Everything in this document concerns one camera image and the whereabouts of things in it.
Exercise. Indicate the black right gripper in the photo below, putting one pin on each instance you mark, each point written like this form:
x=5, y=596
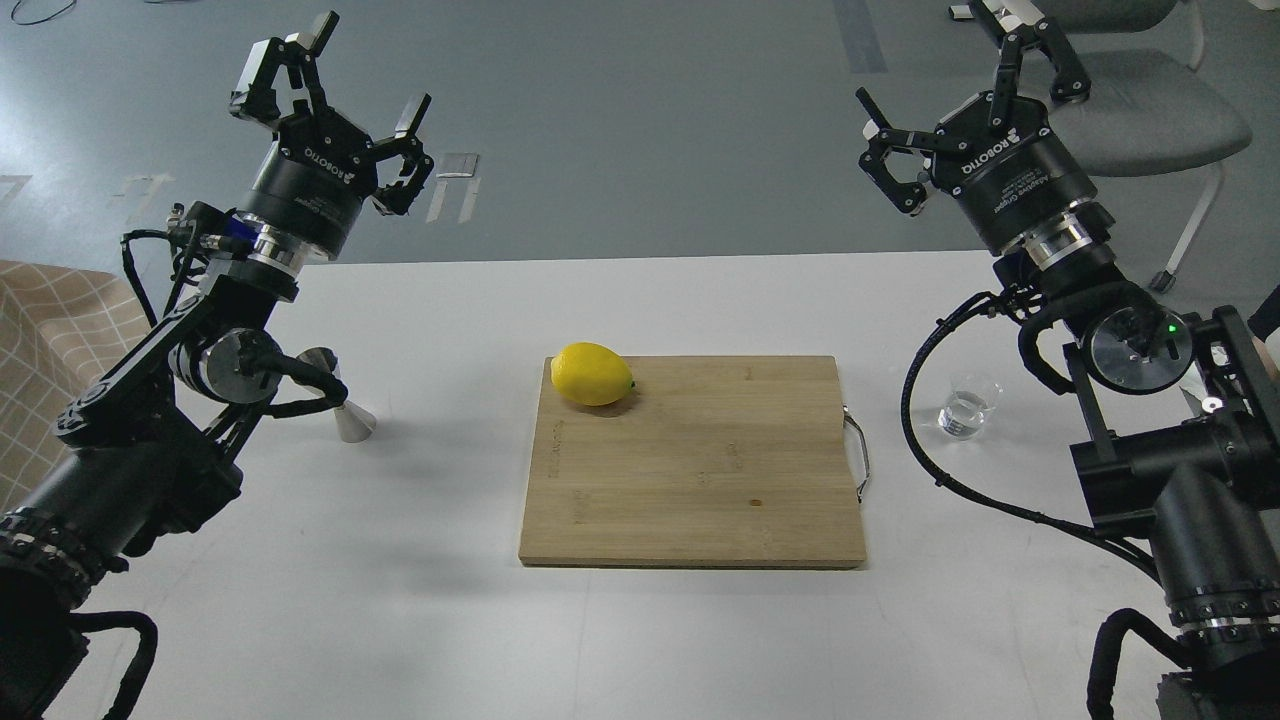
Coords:
x=1006, y=180

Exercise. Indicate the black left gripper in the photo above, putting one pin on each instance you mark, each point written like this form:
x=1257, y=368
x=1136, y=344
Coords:
x=310, y=183

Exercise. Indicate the steel double jigger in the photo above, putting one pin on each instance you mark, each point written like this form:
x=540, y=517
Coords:
x=354, y=424

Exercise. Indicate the clear glass cup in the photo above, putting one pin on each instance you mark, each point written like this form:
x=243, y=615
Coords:
x=972, y=400

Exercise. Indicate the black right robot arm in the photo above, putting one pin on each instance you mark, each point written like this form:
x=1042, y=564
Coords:
x=1180, y=466

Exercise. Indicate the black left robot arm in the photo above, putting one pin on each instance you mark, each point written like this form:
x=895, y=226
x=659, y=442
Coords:
x=153, y=444

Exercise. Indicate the grey office chair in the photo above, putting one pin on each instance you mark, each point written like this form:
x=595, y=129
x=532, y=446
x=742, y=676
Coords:
x=1147, y=114

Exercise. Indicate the yellow lemon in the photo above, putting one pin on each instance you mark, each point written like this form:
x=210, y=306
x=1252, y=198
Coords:
x=590, y=374

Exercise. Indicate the bamboo cutting board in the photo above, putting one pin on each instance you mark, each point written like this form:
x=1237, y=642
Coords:
x=709, y=462

